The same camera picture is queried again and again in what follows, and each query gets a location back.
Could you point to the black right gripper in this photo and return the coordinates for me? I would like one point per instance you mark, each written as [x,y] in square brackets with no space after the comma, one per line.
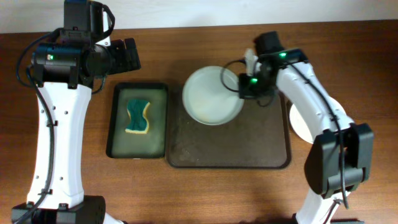
[244,91]

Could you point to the green and yellow sponge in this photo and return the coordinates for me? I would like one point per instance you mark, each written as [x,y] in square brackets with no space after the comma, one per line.
[136,110]

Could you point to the large brown tray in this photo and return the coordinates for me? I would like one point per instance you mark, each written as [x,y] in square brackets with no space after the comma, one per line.
[258,138]

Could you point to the dark green small tray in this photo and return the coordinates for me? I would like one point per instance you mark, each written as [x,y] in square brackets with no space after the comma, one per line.
[152,144]

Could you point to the light grey plate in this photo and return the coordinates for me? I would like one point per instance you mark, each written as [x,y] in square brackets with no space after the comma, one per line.
[208,96]

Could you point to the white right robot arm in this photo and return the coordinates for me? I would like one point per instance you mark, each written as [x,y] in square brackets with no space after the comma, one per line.
[340,157]

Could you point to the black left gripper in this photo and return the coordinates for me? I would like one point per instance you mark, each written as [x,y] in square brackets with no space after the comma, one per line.
[124,62]

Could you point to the cream white plate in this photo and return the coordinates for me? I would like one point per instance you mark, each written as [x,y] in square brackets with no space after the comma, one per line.
[299,125]

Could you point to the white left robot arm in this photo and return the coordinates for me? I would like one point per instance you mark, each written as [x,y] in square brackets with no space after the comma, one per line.
[64,66]

